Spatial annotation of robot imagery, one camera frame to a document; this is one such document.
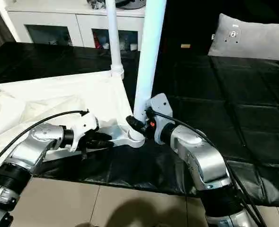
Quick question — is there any white plastic table top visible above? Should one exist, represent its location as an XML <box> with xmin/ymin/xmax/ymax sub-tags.
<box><xmin>0</xmin><ymin>70</ymin><xmax>147</xmax><ymax>166</ymax></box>

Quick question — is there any white plastic table leg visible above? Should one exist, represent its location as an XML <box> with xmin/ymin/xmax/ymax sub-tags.
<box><xmin>132</xmin><ymin>0</ymin><xmax>168</xmax><ymax>125</ymax></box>
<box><xmin>105</xmin><ymin>0</ymin><xmax>126</xmax><ymax>80</ymax></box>

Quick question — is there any black work mat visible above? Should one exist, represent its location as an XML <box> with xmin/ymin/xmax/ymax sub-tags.
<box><xmin>0</xmin><ymin>42</ymin><xmax>279</xmax><ymax>209</ymax></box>

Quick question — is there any white glass-door cabinet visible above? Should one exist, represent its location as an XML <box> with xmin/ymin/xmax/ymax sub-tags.
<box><xmin>4</xmin><ymin>0</ymin><xmax>147</xmax><ymax>51</ymax></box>

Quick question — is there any light grey pillow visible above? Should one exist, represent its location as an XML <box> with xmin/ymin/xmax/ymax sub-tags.
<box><xmin>207</xmin><ymin>13</ymin><xmax>279</xmax><ymax>61</ymax></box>

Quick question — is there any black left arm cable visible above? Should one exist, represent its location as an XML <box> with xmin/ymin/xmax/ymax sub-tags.
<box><xmin>0</xmin><ymin>109</ymin><xmax>90</xmax><ymax>174</ymax></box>

